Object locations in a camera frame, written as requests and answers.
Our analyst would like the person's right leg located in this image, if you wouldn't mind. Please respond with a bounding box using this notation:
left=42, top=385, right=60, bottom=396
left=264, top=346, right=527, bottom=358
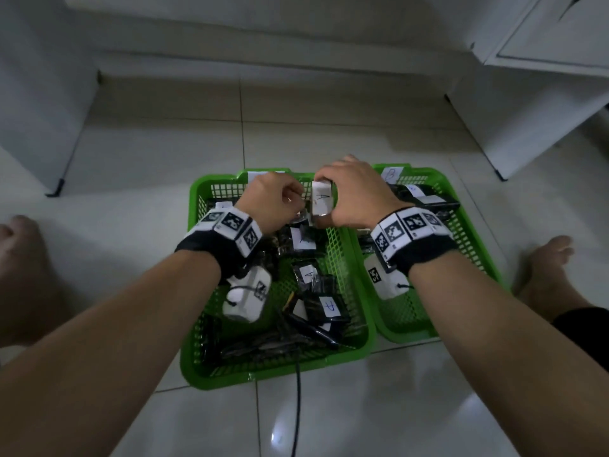
left=516, top=280, right=596, bottom=324

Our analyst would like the person's right foot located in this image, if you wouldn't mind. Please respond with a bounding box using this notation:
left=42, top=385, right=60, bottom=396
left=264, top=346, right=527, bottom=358
left=516, top=235, right=577, bottom=300

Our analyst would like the black packet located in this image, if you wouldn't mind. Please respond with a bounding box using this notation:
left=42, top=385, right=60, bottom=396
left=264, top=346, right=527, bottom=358
left=311, top=180, right=335, bottom=218

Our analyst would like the person's right hand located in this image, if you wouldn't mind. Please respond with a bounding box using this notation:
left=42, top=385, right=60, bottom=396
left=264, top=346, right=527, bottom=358
left=313, top=154, right=415, bottom=230

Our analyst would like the white desk cabinet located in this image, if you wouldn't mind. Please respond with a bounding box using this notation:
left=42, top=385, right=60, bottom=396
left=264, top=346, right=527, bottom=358
left=445, top=0, right=609, bottom=182

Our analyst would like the person's right forearm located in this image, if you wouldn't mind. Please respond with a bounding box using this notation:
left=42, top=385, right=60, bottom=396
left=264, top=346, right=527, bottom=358
left=408, top=251, right=609, bottom=457

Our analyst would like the person's left hand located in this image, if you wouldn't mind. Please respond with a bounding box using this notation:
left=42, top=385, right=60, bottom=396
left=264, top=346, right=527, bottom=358
left=235, top=172, right=305, bottom=236

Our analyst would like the green plastic basket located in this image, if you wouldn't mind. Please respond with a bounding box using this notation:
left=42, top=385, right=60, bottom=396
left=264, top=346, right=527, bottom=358
left=180, top=167, right=377, bottom=391
left=347, top=162, right=505, bottom=344

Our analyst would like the person's left forearm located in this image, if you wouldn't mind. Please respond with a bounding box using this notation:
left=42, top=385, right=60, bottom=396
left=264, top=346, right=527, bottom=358
left=0, top=249, right=222, bottom=457

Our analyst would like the white desk side panel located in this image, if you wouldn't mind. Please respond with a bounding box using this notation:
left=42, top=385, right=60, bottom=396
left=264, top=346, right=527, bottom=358
left=0, top=0, right=101, bottom=198

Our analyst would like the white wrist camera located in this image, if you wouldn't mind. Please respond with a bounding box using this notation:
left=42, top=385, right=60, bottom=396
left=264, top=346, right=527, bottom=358
left=222, top=266, right=273, bottom=323
left=363, top=255, right=412, bottom=300

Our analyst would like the black wristband with marker tags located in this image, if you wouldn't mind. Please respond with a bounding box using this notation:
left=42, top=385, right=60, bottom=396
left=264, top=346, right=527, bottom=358
left=370, top=208, right=459, bottom=277
left=174, top=206, right=265, bottom=286

